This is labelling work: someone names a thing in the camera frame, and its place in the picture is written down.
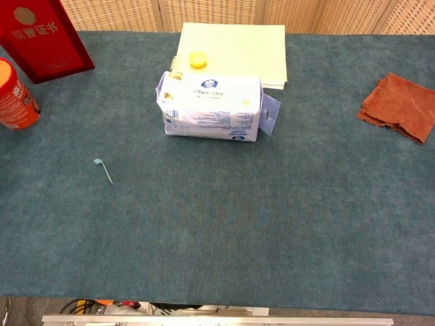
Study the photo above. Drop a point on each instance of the blue tissue pack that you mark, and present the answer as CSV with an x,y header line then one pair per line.
x,y
210,105

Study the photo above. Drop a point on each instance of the teal felt table cover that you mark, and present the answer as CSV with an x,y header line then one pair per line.
x,y
217,220

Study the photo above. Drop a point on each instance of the yellow bottle cap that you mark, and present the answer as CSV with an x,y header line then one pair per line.
x,y
198,59

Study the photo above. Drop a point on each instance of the cream spiral notebook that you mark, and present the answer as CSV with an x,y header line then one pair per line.
x,y
244,47

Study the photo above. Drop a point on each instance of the beige woven folding screen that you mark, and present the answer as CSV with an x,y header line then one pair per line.
x,y
217,13

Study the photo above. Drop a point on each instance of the brown orange folded cloth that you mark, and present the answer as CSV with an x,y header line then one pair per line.
x,y
401,105

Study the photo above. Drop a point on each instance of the orange snack canister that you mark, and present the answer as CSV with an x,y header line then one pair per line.
x,y
15,102

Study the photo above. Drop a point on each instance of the red certificate box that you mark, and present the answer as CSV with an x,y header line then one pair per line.
x,y
44,40

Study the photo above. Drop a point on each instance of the aluminium profile rail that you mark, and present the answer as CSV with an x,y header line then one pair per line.
x,y
217,320

